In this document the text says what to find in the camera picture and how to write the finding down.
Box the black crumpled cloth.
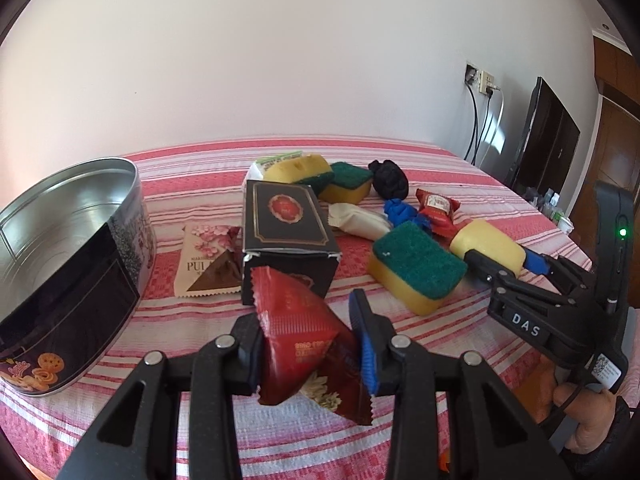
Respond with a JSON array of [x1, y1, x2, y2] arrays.
[[368, 159, 409, 200]]

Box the black flat monitor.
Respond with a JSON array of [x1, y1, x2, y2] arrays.
[[506, 77, 580, 196]]

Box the red square snack packet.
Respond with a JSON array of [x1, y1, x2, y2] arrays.
[[416, 188, 460, 242]]

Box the green-top yellow sponge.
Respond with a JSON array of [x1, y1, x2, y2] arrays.
[[319, 162, 373, 205], [368, 222, 468, 316]]

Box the white cream snack packet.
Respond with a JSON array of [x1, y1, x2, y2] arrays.
[[328, 203, 392, 242]]

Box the right hand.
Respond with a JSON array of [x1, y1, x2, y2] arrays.
[[527, 356, 616, 455]]

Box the black power cable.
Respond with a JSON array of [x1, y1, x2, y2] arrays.
[[463, 79, 478, 162]]

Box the bottles on side table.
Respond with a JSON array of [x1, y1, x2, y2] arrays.
[[528, 188, 574, 235]]

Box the oval metal cookie tin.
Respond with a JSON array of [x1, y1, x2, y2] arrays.
[[1, 157, 156, 398]]

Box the back green-top yellow sponge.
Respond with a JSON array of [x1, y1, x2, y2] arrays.
[[319, 162, 373, 205]]

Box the green white soap packet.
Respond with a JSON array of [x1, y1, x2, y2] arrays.
[[245, 151, 304, 180]]

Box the front green-top yellow sponge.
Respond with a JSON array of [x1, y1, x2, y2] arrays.
[[368, 222, 468, 316]]

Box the white power cable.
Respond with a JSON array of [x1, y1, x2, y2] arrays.
[[476, 89, 507, 167]]

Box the black ornate cardboard box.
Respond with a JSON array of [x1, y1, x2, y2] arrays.
[[241, 180, 342, 306]]

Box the wooden cabinet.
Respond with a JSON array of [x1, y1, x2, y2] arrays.
[[569, 34, 640, 281]]

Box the wall power socket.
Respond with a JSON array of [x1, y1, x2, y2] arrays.
[[464, 64, 500, 96]]

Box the dark red triangular snack packet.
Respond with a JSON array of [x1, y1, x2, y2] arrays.
[[250, 266, 372, 426]]

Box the red white striped tablecloth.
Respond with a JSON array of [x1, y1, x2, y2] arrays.
[[1, 134, 590, 479]]

